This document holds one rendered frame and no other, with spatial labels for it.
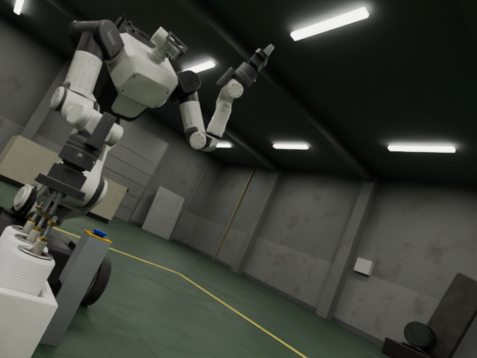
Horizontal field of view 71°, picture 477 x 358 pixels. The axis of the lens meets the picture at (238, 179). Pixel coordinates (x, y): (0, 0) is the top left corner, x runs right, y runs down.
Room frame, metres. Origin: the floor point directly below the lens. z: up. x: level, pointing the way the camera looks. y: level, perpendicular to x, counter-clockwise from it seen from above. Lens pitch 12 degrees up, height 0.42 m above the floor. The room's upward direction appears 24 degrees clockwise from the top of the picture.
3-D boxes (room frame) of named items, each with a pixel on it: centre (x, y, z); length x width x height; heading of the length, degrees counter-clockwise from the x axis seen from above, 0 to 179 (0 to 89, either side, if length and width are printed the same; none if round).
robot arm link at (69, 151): (0.90, 0.41, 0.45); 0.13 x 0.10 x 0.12; 116
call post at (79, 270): (1.06, 0.31, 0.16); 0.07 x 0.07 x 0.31; 35
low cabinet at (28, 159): (6.79, 3.20, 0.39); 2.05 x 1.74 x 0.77; 126
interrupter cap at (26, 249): (0.81, 0.34, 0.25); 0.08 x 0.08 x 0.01
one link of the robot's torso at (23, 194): (1.59, 0.76, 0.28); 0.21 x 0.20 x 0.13; 36
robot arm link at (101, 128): (0.90, 0.40, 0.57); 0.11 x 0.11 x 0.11; 43
